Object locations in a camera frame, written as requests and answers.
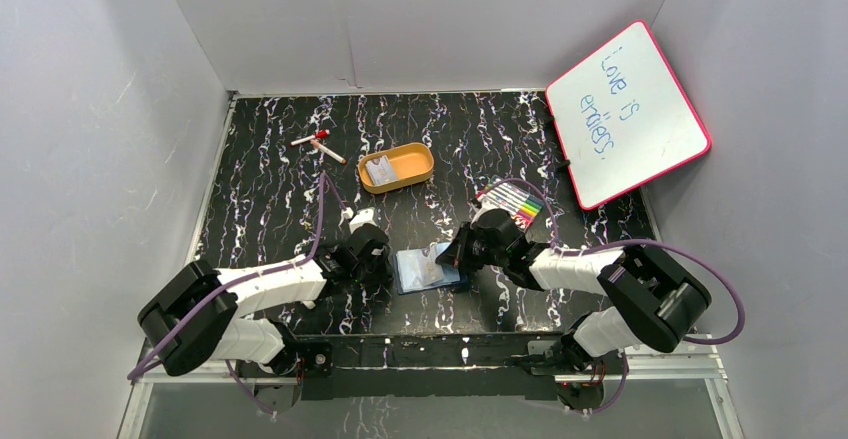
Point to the orange oval tray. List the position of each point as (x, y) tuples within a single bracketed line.
[(413, 163)]

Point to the white eraser block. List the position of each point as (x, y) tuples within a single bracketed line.
[(310, 304)]

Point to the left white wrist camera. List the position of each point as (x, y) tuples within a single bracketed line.
[(362, 217)]

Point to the blue leather card holder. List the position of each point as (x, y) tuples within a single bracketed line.
[(427, 269)]

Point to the pink framed whiteboard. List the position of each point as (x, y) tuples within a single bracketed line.
[(623, 117)]

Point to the red capped marker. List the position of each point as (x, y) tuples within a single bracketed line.
[(316, 136)]

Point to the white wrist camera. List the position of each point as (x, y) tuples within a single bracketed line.
[(487, 202), (362, 217)]

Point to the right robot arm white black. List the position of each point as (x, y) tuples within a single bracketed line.
[(655, 301)]

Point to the pack of coloured markers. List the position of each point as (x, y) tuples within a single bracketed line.
[(523, 206)]

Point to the white marker pen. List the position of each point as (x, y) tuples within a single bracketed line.
[(327, 151)]

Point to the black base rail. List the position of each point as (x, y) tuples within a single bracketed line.
[(532, 366)]

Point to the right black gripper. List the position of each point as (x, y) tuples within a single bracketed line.
[(459, 251)]

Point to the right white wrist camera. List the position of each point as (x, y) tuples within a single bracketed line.
[(487, 202)]

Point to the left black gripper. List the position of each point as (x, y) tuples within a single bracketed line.
[(379, 266)]

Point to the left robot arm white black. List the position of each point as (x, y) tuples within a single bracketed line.
[(206, 314)]

